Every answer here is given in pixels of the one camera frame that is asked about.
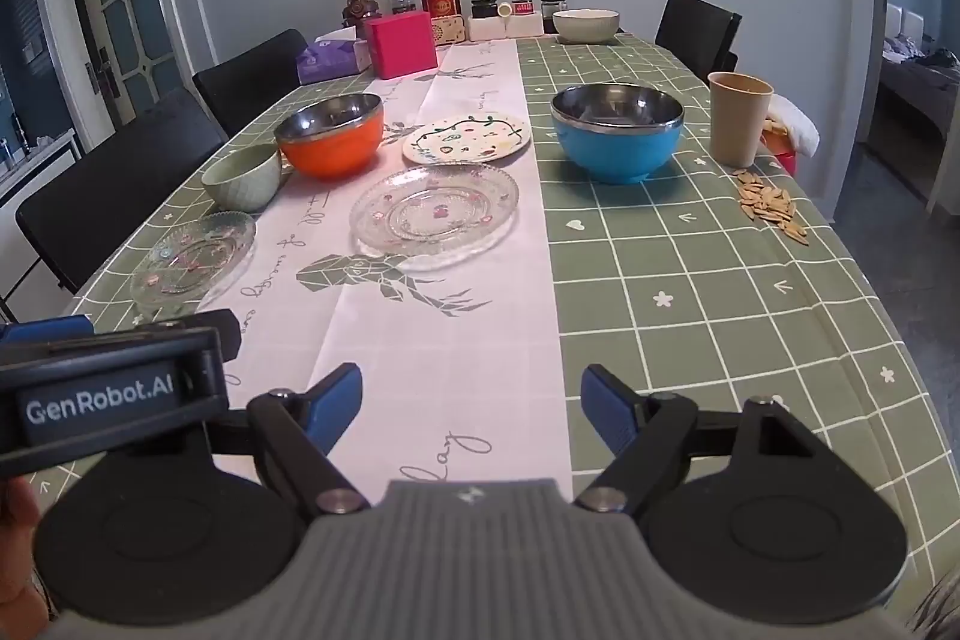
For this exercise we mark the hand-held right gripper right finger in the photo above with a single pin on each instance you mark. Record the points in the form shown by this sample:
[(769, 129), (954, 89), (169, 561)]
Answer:
[(606, 415)]

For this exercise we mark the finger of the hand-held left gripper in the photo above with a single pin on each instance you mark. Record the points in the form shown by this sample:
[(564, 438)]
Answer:
[(45, 331), (221, 329)]

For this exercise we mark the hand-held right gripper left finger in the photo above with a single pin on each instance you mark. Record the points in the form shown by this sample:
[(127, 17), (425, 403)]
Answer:
[(339, 411)]

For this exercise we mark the green ceramic bowl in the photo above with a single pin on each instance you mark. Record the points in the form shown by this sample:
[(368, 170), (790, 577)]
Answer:
[(240, 183)]

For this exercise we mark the orange steel bowl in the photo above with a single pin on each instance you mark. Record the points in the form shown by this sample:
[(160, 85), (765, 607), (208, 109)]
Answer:
[(330, 149)]

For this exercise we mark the painted white plate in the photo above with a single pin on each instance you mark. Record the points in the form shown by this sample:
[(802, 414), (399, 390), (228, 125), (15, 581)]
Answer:
[(465, 139)]

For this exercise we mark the person's left hand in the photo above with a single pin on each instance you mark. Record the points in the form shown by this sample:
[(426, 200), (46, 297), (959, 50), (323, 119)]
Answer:
[(15, 550)]

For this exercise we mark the flowered glass plate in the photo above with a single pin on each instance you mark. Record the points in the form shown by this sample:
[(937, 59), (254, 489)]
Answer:
[(435, 209), (195, 257)]

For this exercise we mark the white deer print runner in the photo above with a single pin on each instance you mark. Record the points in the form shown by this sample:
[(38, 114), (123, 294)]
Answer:
[(450, 347)]

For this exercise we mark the green checked tablecloth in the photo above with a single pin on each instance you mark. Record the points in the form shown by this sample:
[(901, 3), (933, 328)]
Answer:
[(675, 280)]

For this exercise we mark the black chair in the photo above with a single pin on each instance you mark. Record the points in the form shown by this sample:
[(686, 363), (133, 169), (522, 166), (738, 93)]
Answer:
[(247, 78), (694, 33), (112, 190)]

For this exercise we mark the white cabinet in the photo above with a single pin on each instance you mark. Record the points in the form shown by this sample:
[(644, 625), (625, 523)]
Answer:
[(37, 160)]

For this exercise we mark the blue steel bowl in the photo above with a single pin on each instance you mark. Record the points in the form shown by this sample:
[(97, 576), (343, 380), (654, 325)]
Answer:
[(615, 153)]

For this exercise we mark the pile of melon seeds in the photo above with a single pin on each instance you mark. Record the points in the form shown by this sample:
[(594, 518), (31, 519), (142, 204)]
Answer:
[(765, 201)]

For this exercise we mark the purple tissue box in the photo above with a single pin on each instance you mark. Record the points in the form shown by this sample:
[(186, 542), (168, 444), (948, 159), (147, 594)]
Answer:
[(330, 61)]

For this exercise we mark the red snack container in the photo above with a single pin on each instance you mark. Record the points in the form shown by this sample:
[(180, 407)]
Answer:
[(785, 162)]

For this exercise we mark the beige cup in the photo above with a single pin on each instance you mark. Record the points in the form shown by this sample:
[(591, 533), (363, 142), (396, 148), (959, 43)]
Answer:
[(739, 123)]

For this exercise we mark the pink box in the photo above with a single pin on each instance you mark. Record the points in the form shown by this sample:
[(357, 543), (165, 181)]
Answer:
[(401, 48)]

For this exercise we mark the white cloth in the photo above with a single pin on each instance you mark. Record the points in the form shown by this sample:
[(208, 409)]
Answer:
[(796, 123)]

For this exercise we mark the brown teapot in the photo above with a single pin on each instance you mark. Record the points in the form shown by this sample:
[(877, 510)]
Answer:
[(364, 10)]

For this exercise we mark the patterned beige box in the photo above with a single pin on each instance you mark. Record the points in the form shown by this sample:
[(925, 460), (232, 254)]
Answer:
[(448, 29)]

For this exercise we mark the white ceramic bowl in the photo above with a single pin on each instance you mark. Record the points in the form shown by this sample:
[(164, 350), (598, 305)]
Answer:
[(585, 29)]

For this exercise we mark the white rectangular container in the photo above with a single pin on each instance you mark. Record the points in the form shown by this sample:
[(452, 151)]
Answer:
[(502, 28)]

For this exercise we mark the clear glass jar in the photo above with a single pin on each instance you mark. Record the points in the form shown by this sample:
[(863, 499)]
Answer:
[(553, 6)]

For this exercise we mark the dark glass jar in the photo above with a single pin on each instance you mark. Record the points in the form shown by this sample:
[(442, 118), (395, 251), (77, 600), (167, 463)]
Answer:
[(484, 9)]

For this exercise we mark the small red label jar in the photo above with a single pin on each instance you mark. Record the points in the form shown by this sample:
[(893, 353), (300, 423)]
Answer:
[(522, 1)]

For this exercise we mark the bed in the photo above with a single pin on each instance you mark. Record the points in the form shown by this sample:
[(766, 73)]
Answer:
[(922, 85)]

